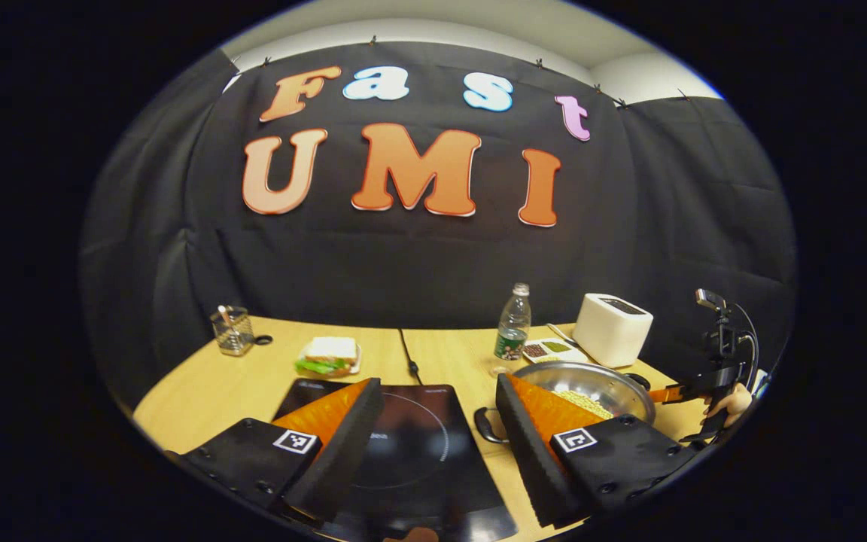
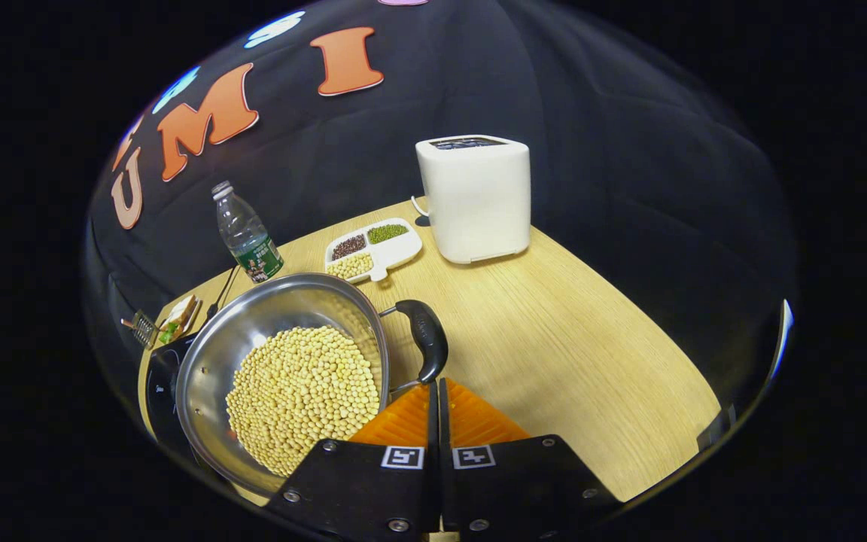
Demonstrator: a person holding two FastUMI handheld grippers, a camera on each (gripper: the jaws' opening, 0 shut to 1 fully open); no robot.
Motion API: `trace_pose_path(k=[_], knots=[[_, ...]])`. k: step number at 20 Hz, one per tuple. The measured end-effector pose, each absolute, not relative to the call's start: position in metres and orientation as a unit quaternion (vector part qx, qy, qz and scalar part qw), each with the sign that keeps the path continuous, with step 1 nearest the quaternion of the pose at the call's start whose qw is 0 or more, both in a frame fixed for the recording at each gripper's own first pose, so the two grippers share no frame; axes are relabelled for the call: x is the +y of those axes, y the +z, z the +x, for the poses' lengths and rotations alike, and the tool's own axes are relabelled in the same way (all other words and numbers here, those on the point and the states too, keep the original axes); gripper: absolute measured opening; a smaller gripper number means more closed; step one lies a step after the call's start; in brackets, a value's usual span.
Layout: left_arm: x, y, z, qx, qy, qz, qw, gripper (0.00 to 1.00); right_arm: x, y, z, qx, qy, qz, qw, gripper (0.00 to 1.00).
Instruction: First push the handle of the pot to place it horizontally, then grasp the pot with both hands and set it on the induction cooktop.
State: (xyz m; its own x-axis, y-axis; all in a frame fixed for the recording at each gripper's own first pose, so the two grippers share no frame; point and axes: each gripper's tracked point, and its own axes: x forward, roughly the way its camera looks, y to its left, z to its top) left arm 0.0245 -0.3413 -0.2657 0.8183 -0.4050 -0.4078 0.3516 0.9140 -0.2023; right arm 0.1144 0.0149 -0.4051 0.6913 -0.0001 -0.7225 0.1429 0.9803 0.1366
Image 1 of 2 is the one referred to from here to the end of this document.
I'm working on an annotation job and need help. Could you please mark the steel pot with black handles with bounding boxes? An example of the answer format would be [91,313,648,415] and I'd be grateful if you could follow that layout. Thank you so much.
[474,361,658,445]

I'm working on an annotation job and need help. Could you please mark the black induction cooktop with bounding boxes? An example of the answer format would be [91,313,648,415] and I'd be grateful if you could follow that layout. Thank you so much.
[272,376,519,542]

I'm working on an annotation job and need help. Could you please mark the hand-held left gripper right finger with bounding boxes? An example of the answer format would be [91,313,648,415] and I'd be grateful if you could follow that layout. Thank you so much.
[494,373,701,530]

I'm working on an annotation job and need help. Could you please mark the clear plastic water bottle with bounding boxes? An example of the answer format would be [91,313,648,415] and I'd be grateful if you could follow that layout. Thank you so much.
[493,282,533,361]

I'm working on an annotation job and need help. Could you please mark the white toaster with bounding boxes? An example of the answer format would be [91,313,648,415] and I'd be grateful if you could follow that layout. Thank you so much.
[573,293,655,369]

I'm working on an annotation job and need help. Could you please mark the white divided dish of beans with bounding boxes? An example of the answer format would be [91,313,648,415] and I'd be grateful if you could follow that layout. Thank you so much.
[522,338,590,367]

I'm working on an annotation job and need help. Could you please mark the wire mesh holder basket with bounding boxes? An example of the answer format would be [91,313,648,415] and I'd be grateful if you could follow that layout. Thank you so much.
[211,305,255,357]

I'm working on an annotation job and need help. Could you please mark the black cooktop power cable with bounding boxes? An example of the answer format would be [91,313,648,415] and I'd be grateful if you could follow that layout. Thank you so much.
[398,327,424,385]

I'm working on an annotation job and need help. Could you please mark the black backdrop cloth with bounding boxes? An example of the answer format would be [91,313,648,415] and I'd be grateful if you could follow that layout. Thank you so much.
[78,39,799,411]

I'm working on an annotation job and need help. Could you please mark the sandwich on white plate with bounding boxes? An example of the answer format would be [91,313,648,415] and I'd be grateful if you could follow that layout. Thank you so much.
[295,336,364,379]

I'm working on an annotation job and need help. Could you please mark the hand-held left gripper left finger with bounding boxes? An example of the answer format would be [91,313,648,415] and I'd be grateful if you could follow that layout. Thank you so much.
[175,378,386,525]

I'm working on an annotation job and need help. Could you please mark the pile of yellow soybeans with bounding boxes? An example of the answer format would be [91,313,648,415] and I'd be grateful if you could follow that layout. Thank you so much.
[552,389,615,420]

